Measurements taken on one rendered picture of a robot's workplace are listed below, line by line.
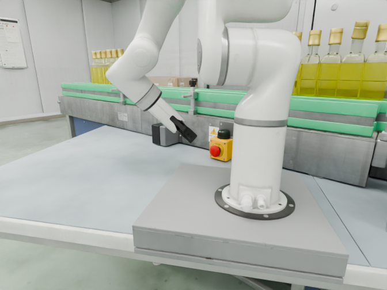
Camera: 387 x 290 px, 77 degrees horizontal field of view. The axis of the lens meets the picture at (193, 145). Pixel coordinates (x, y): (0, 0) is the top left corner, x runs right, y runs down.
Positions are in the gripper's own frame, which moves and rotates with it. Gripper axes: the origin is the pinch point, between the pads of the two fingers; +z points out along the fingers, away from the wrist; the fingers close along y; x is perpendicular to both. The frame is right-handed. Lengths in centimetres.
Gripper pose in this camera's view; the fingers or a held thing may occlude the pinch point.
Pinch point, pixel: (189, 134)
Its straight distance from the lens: 73.8
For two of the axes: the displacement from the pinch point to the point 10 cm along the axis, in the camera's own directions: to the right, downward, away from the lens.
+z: 6.6, 6.0, 4.4
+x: 6.6, -7.5, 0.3
